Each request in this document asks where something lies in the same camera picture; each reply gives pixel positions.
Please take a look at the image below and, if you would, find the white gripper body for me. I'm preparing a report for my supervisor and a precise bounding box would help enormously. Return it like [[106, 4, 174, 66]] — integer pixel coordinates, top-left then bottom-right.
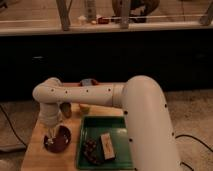
[[39, 103, 60, 138]]

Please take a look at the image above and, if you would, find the red and grey object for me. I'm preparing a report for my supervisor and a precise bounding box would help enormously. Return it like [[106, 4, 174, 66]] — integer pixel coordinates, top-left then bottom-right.
[[79, 78, 99, 86]]

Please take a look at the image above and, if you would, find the dark purple bowl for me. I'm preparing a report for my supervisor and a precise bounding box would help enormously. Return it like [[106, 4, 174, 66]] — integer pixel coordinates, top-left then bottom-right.
[[43, 125, 71, 153]]

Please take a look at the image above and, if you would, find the black cable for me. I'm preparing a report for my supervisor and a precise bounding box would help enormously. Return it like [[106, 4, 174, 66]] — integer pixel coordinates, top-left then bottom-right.
[[0, 104, 28, 148], [175, 133, 213, 171]]

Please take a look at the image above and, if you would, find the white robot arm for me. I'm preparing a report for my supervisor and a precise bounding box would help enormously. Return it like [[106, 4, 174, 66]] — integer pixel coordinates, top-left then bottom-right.
[[32, 75, 182, 171]]

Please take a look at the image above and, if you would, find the black cable right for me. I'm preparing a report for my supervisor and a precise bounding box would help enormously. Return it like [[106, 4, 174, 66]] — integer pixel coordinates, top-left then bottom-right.
[[175, 133, 213, 171]]

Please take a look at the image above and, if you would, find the green plastic tray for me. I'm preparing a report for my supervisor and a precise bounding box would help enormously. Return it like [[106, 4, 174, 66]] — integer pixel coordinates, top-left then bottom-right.
[[76, 116, 133, 171]]

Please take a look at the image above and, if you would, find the dark brown textured object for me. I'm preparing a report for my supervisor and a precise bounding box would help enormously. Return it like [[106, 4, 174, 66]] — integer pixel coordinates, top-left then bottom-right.
[[83, 139, 102, 165]]

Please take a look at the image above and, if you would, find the white rectangular block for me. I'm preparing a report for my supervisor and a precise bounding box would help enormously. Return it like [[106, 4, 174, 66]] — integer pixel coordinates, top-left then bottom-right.
[[100, 133, 116, 160]]

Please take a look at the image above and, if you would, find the black cable left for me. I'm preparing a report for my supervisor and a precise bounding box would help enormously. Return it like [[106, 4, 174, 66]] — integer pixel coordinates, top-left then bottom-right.
[[0, 104, 28, 148]]

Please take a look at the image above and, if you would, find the orange cup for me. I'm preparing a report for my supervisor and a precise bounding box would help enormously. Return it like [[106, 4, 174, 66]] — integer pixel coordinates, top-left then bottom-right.
[[79, 104, 90, 114]]

